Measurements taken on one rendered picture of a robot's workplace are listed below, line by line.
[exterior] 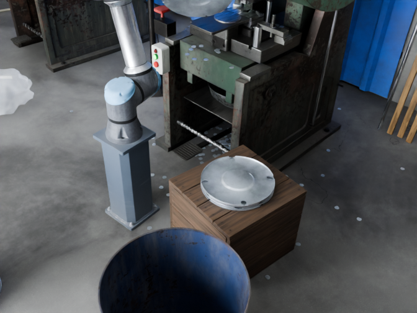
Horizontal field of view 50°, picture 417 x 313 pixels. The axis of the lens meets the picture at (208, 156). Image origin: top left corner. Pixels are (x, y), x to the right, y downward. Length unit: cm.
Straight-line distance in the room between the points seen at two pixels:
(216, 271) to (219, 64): 96
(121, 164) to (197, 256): 56
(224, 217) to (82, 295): 65
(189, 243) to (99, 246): 67
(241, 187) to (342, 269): 60
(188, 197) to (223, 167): 20
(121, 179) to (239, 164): 50
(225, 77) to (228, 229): 75
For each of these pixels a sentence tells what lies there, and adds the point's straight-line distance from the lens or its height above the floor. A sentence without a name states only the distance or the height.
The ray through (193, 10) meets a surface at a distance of 194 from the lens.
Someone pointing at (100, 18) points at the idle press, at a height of 25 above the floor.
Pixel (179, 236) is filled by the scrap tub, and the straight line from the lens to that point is 144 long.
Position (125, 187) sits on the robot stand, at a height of 24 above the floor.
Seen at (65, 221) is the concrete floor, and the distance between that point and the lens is 218.
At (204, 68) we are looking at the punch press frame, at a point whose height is 56.
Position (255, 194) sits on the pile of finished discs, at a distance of 170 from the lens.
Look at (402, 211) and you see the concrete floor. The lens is 238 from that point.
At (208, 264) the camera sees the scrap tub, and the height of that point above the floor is 34.
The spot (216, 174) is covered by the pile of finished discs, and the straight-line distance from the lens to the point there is 177.
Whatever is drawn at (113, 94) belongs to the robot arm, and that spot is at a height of 67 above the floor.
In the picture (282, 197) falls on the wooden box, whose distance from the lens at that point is 174.
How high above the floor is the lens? 152
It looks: 38 degrees down
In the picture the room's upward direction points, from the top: 2 degrees clockwise
